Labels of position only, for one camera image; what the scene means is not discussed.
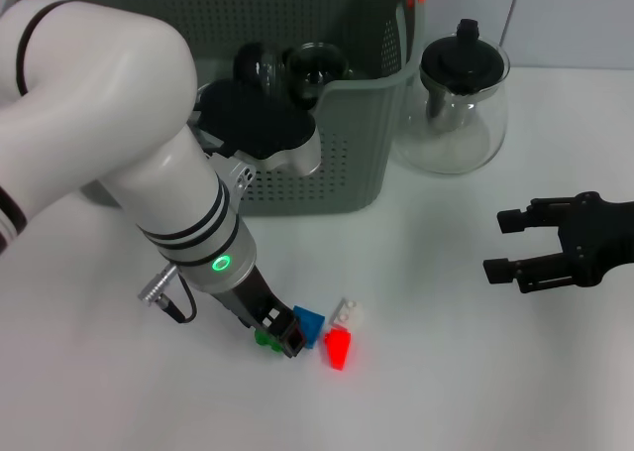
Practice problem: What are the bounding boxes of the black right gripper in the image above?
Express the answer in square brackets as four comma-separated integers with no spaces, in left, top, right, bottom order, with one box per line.
[482,190,634,295]

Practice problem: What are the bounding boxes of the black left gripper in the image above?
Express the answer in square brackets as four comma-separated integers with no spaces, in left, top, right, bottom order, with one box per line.
[211,266,308,362]

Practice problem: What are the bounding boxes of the blue square toy plate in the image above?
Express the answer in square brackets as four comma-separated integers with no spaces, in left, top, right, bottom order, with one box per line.
[292,304,327,350]

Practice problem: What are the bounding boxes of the glass teacup with black sleeve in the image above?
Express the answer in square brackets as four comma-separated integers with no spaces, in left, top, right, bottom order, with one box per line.
[232,42,289,95]
[284,42,354,111]

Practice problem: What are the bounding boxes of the grey-green perforated storage bin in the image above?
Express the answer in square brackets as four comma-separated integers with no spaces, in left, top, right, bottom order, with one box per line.
[49,0,428,218]

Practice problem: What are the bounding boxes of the translucent green toy brick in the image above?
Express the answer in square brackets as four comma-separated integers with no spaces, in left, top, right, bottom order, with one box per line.
[253,328,282,356]

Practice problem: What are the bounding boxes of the red-orange sloped toy brick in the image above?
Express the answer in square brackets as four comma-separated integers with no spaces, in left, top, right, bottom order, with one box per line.
[323,327,356,372]

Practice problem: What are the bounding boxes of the white toy brick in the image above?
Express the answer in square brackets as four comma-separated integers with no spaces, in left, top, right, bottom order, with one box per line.
[329,297,370,329]

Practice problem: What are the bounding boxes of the glass teapot with black lid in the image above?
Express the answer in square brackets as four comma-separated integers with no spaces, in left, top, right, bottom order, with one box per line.
[393,18,511,176]

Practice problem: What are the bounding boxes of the left arm grey cable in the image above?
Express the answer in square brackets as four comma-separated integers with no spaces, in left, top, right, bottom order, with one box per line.
[166,275,200,324]

